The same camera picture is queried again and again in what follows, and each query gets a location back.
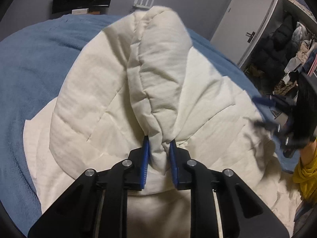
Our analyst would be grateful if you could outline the cream hooded puffer jacket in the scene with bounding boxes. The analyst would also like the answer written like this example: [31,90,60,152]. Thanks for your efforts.
[23,7,301,237]

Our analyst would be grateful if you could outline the white box under monitor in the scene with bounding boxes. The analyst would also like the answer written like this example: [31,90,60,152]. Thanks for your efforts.
[72,8,89,15]

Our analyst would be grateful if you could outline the yellow sleeve forearm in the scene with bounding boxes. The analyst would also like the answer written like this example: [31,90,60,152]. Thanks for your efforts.
[292,140,317,206]

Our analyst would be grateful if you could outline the blue fleece bed blanket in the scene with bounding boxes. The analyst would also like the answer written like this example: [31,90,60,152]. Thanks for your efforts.
[0,13,302,236]

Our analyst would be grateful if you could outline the white door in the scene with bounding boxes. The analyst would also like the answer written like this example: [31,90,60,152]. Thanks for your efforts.
[211,0,277,67]

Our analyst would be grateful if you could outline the hanging clothes in closet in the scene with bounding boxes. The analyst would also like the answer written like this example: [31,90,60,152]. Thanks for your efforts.
[244,0,316,97]

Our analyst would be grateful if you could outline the white wifi router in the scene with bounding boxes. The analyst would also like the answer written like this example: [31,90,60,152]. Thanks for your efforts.
[132,0,155,10]

